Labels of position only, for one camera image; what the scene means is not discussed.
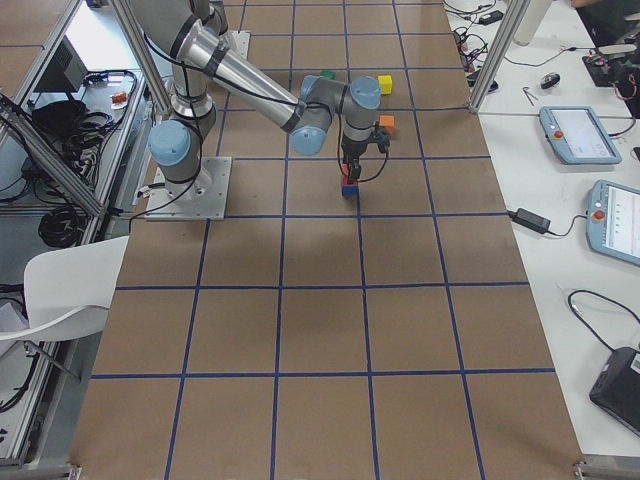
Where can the black power brick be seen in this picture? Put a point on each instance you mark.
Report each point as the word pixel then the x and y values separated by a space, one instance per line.
pixel 530 220

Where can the teach pendant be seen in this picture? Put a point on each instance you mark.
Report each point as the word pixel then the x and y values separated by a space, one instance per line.
pixel 613 220
pixel 577 137

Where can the yellow wooden block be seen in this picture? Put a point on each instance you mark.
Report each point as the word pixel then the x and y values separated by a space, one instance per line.
pixel 386 84

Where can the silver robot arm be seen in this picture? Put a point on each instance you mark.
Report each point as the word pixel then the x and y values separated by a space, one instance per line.
pixel 177 31

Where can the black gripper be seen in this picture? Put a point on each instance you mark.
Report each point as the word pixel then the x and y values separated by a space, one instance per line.
pixel 353 150

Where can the black computer mouse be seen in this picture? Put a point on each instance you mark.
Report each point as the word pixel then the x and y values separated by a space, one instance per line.
pixel 549 81

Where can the lower teach pendant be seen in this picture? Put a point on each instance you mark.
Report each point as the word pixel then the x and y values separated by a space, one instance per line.
pixel 613 220

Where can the orange wooden block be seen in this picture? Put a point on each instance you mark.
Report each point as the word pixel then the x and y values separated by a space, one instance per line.
pixel 388 123

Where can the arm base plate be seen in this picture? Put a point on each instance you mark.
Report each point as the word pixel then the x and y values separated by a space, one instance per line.
pixel 205 199
pixel 238 41

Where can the black laptop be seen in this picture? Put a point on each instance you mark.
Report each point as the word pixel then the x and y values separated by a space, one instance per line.
pixel 616 390

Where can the aluminium frame post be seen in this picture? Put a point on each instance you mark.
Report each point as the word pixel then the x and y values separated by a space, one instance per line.
pixel 515 12

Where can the white chair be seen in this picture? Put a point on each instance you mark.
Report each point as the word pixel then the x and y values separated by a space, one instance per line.
pixel 69 292

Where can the red wooden block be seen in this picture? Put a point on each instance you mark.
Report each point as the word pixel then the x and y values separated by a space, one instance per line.
pixel 346 181

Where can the upper teach pendant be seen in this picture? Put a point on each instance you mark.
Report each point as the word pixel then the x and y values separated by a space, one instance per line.
pixel 577 137

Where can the blue wooden block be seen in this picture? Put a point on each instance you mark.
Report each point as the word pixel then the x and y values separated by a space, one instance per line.
pixel 350 190

